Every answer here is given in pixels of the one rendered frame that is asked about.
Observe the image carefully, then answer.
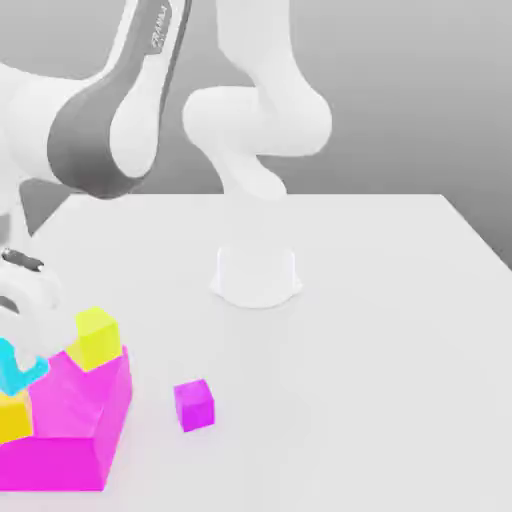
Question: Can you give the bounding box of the small lime yellow cube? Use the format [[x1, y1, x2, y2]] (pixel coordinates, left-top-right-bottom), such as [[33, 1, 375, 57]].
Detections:
[[64, 306, 122, 374]]

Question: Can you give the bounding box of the small cyan cube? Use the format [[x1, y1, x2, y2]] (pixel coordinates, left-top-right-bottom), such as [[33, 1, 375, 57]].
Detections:
[[0, 337, 51, 398]]

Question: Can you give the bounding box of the small orange cube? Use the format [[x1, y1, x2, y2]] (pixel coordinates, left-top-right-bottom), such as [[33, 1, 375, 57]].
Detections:
[[0, 389, 35, 446]]

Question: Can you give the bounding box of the large magenta box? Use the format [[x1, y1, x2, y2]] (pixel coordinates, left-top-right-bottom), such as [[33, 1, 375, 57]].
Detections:
[[0, 345, 134, 493]]

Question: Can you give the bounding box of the small purple cube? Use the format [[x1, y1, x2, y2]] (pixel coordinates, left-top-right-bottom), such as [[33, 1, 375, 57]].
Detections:
[[172, 378, 216, 434]]

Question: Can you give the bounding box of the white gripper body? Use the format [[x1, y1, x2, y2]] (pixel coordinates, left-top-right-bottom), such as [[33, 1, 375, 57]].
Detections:
[[0, 270, 77, 354]]

